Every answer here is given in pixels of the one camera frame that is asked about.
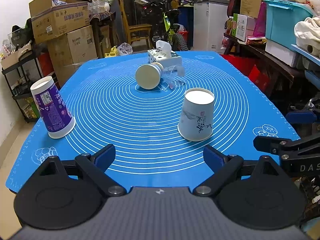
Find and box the red paper bag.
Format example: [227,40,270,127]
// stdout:
[222,55,270,92]

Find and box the dark wooden side table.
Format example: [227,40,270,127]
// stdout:
[224,33,319,113]

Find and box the black green bicycle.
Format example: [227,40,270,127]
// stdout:
[134,0,188,51]

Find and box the large open cardboard box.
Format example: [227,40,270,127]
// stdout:
[29,0,89,44]

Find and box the blue silicone baking mat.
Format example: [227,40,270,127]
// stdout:
[6,51,299,192]

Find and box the purple paper cup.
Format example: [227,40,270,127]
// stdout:
[30,76,76,139]

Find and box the white chest freezer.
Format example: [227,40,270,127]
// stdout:
[193,0,229,54]

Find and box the pink plastic folder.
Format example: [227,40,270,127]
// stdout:
[253,2,266,37]

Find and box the lower cardboard box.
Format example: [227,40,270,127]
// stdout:
[47,25,98,86]

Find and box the black metal shelf rack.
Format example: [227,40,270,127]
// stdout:
[1,44,47,123]

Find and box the yellow oil jug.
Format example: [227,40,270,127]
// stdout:
[104,46,119,58]

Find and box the clear plastic cup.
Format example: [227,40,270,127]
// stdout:
[162,64,185,89]

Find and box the white floral tissue box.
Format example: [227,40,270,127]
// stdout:
[148,40,182,68]

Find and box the white blue yellow paper cup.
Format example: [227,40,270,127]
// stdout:
[135,62,164,90]

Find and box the white paper cup ink print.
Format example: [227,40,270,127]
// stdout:
[177,88,215,142]

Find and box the turquoise plastic storage bin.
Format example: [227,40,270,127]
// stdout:
[264,0,314,49]

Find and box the red plastic bucket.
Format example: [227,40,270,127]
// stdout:
[178,30,188,42]

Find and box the wooden chair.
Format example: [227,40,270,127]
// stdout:
[118,0,152,49]

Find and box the green white product box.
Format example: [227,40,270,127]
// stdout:
[231,14,248,42]

